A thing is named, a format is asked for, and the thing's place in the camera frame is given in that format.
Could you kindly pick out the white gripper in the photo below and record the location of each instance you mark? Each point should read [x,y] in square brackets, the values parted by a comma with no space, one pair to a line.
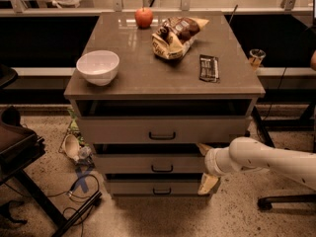
[210,162]

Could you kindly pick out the grey drawer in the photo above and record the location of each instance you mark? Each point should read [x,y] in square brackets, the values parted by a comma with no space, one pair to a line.
[163,121]
[148,158]
[153,184]

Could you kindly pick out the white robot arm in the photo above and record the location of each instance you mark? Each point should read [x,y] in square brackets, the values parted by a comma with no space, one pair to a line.
[245,154]

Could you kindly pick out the grey drawer cabinet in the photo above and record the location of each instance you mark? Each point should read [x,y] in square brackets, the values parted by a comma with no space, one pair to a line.
[144,76]

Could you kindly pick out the black table leg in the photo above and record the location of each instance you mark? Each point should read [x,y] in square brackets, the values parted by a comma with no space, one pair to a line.
[261,130]

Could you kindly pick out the black office chair base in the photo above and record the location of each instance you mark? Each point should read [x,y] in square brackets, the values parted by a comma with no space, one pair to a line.
[266,203]

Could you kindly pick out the black snack bar wrapper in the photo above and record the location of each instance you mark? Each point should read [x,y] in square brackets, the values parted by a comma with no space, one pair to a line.
[208,68]

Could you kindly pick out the clear plastic cup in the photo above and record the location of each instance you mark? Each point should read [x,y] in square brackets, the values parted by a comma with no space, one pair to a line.
[256,57]

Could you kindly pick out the brown chip bag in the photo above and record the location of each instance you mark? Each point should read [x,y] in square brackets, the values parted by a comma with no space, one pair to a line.
[175,36]

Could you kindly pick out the white bowl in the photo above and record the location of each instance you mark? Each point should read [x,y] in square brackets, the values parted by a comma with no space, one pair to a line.
[99,67]

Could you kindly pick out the red apple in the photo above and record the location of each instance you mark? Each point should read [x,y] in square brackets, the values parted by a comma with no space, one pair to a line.
[143,17]

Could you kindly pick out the black chair at left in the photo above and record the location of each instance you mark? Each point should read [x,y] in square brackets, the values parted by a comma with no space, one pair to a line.
[19,147]

